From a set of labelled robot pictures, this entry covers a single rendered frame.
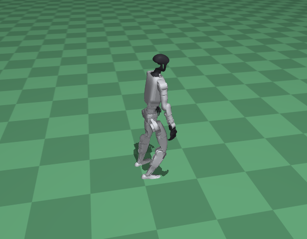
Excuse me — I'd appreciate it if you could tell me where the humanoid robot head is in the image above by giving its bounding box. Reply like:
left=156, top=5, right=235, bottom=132
left=150, top=54, right=169, bottom=77

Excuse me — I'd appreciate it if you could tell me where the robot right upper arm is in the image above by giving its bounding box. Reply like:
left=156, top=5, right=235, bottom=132
left=157, top=80, right=168, bottom=111

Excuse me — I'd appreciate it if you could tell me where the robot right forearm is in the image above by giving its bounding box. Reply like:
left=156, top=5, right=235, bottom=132
left=164, top=104, right=175, bottom=129

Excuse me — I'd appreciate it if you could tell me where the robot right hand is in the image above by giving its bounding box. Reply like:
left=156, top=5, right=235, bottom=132
left=168, top=125, right=177, bottom=140

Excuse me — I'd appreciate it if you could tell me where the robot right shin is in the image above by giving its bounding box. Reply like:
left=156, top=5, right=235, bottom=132
left=146, top=150, right=166, bottom=177

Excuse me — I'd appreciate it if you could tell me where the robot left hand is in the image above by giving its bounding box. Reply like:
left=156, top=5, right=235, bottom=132
left=156, top=106, right=161, bottom=116

